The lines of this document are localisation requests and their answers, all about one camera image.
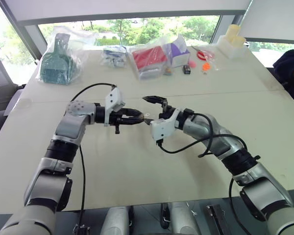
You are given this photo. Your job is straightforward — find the purple white tissue box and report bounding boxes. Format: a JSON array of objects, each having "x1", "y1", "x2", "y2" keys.
[{"x1": 170, "y1": 34, "x2": 191, "y2": 69}]

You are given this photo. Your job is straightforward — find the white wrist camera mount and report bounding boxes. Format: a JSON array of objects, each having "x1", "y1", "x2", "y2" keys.
[
  {"x1": 150, "y1": 109, "x2": 180, "y2": 143},
  {"x1": 104, "y1": 87, "x2": 126, "y2": 127}
]

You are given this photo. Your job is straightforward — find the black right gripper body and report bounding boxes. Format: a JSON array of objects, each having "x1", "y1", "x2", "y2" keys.
[{"x1": 158, "y1": 98, "x2": 179, "y2": 121}]

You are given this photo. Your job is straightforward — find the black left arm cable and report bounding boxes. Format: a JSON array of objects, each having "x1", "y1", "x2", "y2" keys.
[{"x1": 70, "y1": 82, "x2": 118, "y2": 233}]

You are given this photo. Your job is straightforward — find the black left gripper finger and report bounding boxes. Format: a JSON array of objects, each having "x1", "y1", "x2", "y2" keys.
[
  {"x1": 123, "y1": 117, "x2": 146, "y2": 126},
  {"x1": 124, "y1": 108, "x2": 145, "y2": 118}
]

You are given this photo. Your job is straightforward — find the dark chair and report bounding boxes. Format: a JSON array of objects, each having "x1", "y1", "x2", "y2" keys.
[{"x1": 0, "y1": 41, "x2": 25, "y2": 115}]

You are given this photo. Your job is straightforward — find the orange small object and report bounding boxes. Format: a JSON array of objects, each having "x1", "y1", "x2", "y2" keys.
[{"x1": 200, "y1": 62, "x2": 212, "y2": 74}]

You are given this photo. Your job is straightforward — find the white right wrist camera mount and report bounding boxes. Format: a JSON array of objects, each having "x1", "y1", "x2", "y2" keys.
[{"x1": 150, "y1": 109, "x2": 180, "y2": 143}]

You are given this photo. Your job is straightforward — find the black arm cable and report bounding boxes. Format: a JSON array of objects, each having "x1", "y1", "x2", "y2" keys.
[
  {"x1": 70, "y1": 82, "x2": 118, "y2": 233},
  {"x1": 156, "y1": 113, "x2": 252, "y2": 235}
]

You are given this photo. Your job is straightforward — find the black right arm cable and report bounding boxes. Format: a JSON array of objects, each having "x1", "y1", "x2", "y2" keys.
[{"x1": 156, "y1": 113, "x2": 252, "y2": 235}]

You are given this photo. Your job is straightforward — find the bagged small clear parts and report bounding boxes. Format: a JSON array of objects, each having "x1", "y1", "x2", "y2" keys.
[{"x1": 100, "y1": 45, "x2": 128, "y2": 69}]

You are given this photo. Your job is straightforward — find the green dustpan in plastic bag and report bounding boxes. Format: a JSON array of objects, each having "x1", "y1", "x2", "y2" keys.
[{"x1": 36, "y1": 25, "x2": 98, "y2": 86}]

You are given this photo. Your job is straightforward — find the red tape roll in bag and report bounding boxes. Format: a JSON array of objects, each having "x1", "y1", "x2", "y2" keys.
[{"x1": 191, "y1": 45, "x2": 218, "y2": 62}]

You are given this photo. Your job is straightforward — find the silver rounded robot body part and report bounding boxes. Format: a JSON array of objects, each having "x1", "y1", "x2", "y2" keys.
[
  {"x1": 104, "y1": 207, "x2": 130, "y2": 235},
  {"x1": 166, "y1": 201, "x2": 199, "y2": 235}
]

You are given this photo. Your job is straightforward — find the black flat bar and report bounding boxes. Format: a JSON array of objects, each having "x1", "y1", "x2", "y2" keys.
[{"x1": 206, "y1": 204, "x2": 230, "y2": 235}]

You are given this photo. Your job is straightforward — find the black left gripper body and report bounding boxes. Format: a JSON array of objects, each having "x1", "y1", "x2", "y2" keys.
[{"x1": 109, "y1": 108, "x2": 128, "y2": 135}]

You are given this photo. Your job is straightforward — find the person in dark clothing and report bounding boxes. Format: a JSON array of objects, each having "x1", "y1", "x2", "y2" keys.
[{"x1": 272, "y1": 43, "x2": 294, "y2": 111}]

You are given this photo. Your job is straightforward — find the red box in plastic bag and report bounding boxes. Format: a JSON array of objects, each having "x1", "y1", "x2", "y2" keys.
[{"x1": 128, "y1": 36, "x2": 179, "y2": 80}]

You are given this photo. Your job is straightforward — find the white box with yellow cylinders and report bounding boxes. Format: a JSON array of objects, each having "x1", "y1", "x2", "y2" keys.
[{"x1": 217, "y1": 23, "x2": 249, "y2": 60}]

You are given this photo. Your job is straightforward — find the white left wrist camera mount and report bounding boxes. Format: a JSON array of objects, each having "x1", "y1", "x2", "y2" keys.
[{"x1": 104, "y1": 87, "x2": 126, "y2": 127}]

